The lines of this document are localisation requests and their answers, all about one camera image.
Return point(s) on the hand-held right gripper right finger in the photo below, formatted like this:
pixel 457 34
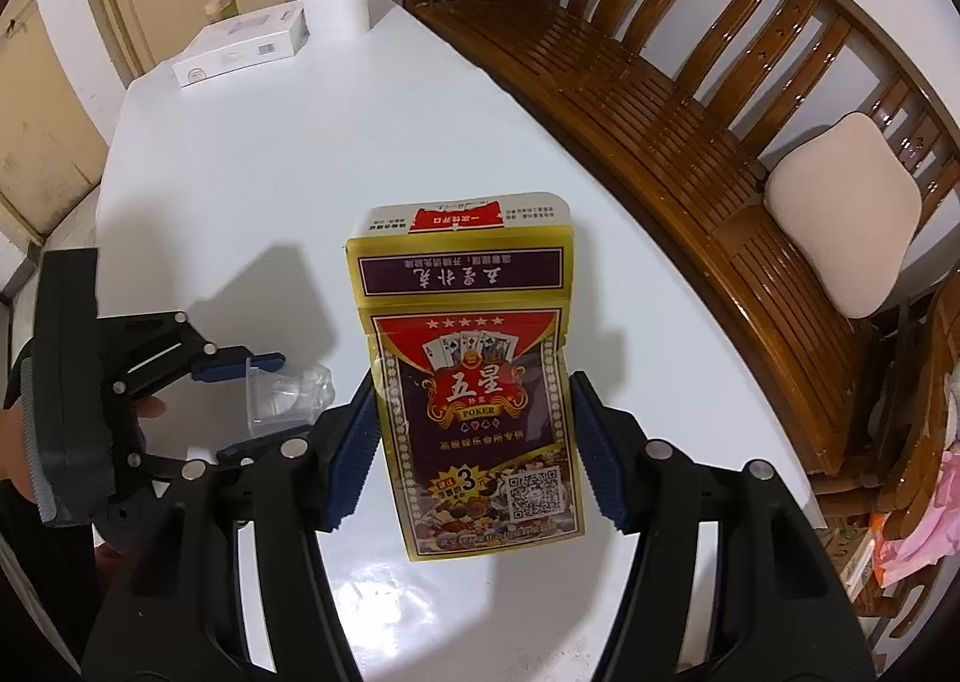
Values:
pixel 600 472

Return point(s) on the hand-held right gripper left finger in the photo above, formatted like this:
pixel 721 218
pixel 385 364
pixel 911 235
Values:
pixel 352 457

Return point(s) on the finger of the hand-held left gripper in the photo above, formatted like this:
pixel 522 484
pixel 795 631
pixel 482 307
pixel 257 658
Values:
pixel 255 443
pixel 225 365

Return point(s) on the clear plastic cup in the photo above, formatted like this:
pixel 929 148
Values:
pixel 289 393

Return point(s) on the playing card box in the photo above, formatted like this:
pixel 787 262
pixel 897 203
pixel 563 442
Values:
pixel 472 382

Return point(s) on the person's left hand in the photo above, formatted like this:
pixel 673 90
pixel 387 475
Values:
pixel 16 453

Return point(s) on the flat white box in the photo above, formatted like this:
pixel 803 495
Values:
pixel 240 45

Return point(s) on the wooden chair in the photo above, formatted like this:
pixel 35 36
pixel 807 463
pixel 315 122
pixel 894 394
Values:
pixel 919 389

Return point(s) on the pink plastic bag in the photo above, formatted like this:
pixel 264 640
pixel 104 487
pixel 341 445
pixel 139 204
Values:
pixel 926 524

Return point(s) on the beige cushion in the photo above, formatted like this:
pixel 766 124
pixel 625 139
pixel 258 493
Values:
pixel 844 217

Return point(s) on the small tan box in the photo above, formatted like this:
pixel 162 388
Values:
pixel 222 6

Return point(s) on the wooden slatted bench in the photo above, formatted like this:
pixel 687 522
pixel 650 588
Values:
pixel 637 97

